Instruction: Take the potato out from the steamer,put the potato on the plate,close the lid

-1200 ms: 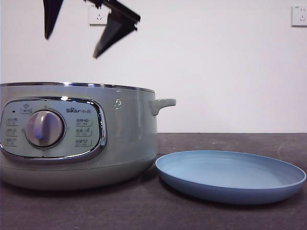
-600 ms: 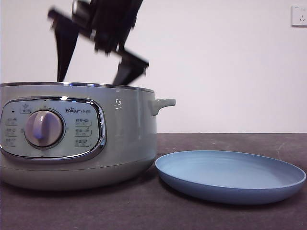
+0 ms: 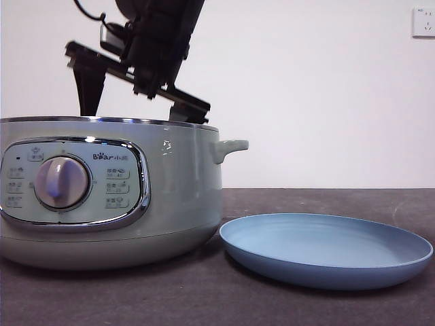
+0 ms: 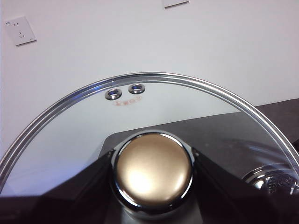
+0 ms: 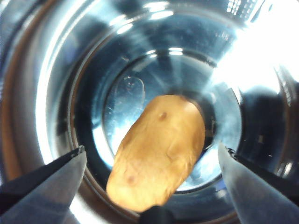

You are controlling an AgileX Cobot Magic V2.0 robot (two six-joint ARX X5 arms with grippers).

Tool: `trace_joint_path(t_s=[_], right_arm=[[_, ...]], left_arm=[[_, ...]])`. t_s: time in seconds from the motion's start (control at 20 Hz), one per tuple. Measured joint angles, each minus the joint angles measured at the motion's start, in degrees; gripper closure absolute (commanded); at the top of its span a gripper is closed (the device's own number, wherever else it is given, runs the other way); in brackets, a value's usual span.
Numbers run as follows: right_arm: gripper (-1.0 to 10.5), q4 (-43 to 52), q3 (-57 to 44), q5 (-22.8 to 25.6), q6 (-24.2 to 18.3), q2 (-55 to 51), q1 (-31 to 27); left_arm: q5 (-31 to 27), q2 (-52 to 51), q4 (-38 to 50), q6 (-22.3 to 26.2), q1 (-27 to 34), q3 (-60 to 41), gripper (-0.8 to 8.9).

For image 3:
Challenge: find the pale green electric steamer pot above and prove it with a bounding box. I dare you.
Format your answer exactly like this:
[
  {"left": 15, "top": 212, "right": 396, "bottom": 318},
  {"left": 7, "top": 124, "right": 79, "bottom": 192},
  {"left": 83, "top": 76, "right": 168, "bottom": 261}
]
[{"left": 0, "top": 115, "right": 249, "bottom": 271}]

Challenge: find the blue round plate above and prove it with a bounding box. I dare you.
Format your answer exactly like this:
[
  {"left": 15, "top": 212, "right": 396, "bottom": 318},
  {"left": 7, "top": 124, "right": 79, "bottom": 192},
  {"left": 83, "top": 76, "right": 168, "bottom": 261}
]
[{"left": 218, "top": 213, "right": 434, "bottom": 291}]

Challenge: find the pale grey right camera box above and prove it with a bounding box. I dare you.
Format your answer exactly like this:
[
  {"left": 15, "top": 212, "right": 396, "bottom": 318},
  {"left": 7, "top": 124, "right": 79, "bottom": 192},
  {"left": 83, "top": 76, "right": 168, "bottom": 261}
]
[{"left": 99, "top": 21, "right": 132, "bottom": 52}]

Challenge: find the black camera cable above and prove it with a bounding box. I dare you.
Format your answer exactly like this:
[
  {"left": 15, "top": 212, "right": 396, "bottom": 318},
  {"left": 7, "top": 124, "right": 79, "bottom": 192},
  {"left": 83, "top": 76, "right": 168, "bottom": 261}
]
[{"left": 72, "top": 0, "right": 118, "bottom": 26}]

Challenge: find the white wall socket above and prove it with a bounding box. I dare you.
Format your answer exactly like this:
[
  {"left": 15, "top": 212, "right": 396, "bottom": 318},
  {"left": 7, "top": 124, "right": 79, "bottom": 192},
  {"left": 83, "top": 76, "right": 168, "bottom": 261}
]
[{"left": 412, "top": 6, "right": 435, "bottom": 39}]

